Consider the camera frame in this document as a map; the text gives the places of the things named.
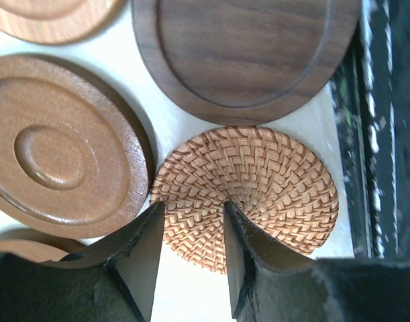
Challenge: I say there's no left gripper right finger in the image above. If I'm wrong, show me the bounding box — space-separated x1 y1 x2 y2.
223 201 410 321

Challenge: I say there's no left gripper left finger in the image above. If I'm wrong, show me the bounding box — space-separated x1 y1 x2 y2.
0 202 164 321

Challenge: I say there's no brown ringed wooden saucer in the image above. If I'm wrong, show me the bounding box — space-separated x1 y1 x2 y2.
0 228 85 263

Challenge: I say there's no woven rattan coaster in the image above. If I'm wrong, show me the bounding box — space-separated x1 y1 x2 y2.
150 126 339 274

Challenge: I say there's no large brown ringed saucer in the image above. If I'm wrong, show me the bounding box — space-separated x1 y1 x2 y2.
0 55 155 239

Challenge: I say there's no dark walnut round coaster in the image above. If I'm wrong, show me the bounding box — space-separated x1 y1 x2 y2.
132 1 361 125

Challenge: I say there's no light wood round coaster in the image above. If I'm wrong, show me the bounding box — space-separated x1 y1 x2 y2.
0 0 124 45

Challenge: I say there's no black aluminium base frame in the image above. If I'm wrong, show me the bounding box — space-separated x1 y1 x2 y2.
331 0 410 259

